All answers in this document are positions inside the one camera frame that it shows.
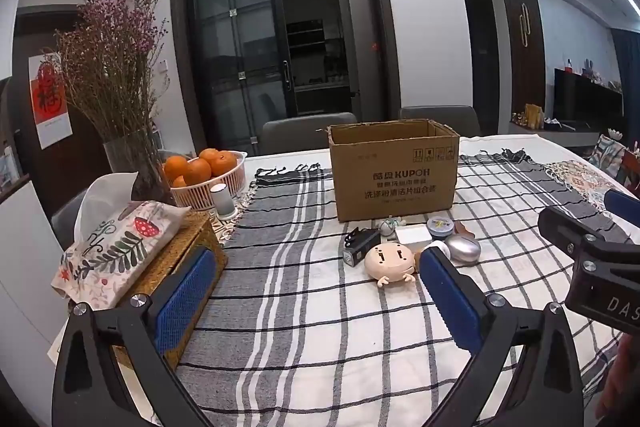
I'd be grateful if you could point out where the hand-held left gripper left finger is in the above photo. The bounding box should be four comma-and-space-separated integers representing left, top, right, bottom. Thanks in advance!
51, 246, 217, 427

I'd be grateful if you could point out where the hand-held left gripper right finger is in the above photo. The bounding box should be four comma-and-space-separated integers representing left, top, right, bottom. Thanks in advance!
419, 249, 584, 427

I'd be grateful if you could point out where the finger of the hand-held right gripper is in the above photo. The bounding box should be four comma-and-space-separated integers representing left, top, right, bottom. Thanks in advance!
603, 189, 640, 221
537, 206, 632, 269

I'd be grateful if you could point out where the silver egg-shaped mouse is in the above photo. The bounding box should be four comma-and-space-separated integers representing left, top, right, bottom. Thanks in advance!
444, 234, 482, 263

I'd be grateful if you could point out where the beige deer-shaped toy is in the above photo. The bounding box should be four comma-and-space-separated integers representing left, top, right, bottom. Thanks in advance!
364, 242, 417, 288

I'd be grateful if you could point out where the white charger plug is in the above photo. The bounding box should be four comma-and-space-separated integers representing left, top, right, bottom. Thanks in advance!
395, 226, 433, 250

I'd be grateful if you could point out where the black bike light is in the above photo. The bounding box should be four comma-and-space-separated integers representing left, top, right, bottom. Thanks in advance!
342, 228, 382, 269

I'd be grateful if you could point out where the brown cardboard box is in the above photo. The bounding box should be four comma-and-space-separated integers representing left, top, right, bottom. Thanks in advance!
327, 119, 461, 223

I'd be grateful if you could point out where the person's right hand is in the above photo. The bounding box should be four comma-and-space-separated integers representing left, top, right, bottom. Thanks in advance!
596, 333, 640, 427

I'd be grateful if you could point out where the woven rattan box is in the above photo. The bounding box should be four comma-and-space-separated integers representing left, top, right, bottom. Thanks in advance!
112, 209, 229, 370

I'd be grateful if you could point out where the colourful cloth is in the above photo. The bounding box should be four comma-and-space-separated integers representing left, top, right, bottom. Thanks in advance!
587, 133, 640, 195

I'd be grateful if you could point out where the grey plaid tablecloth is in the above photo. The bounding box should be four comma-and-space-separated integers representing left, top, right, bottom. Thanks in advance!
170, 148, 636, 427

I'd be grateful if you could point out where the round metal tin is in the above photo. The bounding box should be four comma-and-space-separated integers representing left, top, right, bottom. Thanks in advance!
426, 216, 454, 240

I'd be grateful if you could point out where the grey television cabinet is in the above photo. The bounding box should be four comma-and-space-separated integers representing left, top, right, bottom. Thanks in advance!
508, 119, 601, 148

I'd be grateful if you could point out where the floral tissue cover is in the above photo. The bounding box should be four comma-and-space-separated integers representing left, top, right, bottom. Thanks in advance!
52, 171, 192, 310

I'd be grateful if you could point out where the small white cylinder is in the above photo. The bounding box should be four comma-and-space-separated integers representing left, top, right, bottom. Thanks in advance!
210, 184, 235, 222

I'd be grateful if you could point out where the black television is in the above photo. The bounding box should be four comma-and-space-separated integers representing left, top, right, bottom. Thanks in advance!
552, 68, 625, 122

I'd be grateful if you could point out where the white plastic basket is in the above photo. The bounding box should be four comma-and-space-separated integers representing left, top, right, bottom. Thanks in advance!
161, 150, 248, 212

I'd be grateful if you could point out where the yellow bag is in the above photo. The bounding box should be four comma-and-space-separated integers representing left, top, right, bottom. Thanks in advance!
523, 103, 546, 128

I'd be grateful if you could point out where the pile of oranges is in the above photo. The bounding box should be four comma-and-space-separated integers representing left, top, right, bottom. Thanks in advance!
163, 148, 239, 188

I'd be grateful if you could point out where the grey dining chair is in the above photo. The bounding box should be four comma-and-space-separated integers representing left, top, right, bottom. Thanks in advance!
261, 112, 358, 156
398, 105, 482, 138

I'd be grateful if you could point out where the dark glass sliding door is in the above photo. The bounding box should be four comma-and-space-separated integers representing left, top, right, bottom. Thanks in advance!
170, 0, 406, 156

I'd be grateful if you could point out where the astronaut keychain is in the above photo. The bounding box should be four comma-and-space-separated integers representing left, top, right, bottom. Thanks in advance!
376, 217, 405, 242

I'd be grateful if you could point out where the dark door with gold handle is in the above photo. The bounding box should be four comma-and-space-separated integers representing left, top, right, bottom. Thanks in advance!
497, 0, 547, 124

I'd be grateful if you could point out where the red wall calendar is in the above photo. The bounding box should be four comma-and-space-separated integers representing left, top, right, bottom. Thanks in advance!
27, 53, 75, 150

